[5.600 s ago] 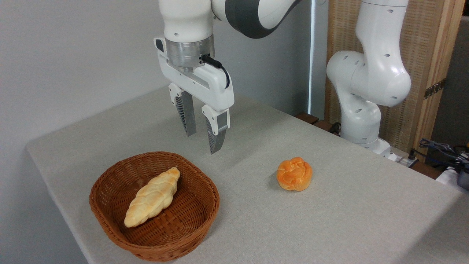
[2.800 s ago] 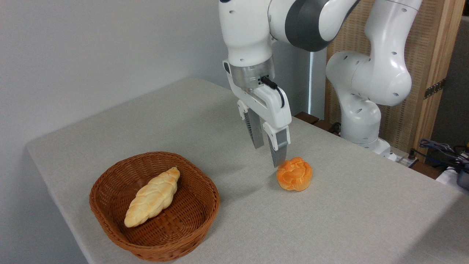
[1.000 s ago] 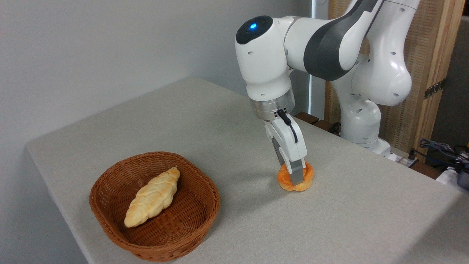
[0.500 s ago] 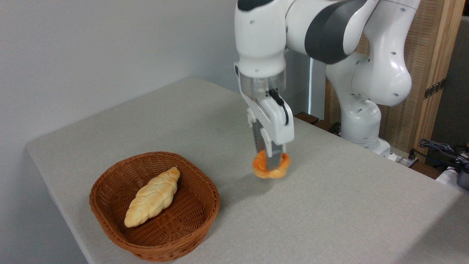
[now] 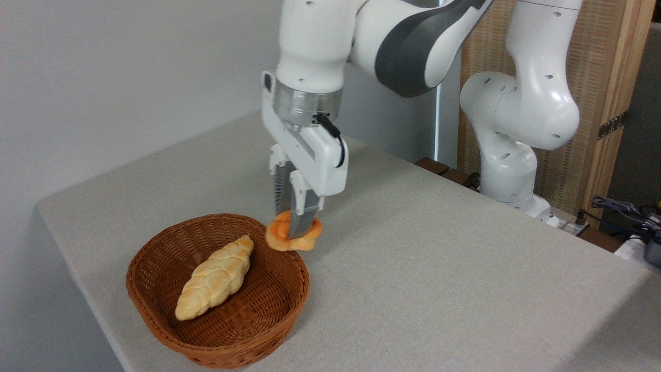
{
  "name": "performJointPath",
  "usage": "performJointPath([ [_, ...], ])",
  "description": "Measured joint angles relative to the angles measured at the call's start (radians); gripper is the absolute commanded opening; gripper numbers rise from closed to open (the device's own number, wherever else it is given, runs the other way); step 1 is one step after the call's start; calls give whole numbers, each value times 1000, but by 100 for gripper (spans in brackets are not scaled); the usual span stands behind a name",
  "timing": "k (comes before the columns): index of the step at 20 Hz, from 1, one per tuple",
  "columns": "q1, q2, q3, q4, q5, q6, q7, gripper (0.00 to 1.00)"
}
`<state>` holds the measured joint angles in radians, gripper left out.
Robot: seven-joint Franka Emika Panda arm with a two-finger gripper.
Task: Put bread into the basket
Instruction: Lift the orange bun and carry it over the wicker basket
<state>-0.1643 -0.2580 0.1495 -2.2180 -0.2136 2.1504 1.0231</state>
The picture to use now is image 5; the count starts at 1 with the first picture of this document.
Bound dark grey partition panel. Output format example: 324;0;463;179
607;23;661;208

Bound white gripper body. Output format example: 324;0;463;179
261;71;349;197

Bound dark brown wooden board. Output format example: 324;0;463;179
415;158;482;193

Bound brown wicker basket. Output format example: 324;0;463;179
125;213;310;369

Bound wooden woven folding screen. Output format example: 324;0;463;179
458;0;656;229

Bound black cable bundle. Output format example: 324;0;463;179
590;195;661;244

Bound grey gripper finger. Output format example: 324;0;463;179
268;144;293;214
289;170;325;240

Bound long braided bread loaf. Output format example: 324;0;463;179
175;235;255;321

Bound dark metal screen hinge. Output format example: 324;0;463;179
597;110;629;141

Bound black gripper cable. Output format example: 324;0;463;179
314;113;346;169

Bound round orange bread bun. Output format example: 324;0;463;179
265;210;324;253

